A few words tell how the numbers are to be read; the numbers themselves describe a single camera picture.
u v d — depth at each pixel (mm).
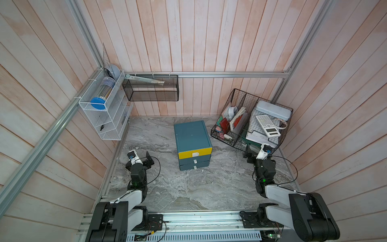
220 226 730
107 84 767
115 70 850
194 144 783
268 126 857
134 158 728
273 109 933
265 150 717
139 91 1071
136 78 922
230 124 1015
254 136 849
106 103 697
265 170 656
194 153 762
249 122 945
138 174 644
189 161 829
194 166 879
